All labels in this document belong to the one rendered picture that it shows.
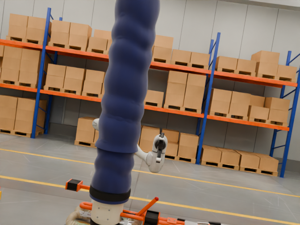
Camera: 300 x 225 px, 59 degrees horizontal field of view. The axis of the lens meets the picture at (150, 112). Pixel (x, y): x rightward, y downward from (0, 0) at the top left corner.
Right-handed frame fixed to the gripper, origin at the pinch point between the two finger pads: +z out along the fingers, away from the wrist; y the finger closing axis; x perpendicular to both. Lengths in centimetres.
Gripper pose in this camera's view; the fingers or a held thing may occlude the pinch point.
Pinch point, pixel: (160, 149)
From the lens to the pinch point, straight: 169.3
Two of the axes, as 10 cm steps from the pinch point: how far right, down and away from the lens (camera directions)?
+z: -0.5, 0.5, -10.0
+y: -1.5, 9.9, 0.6
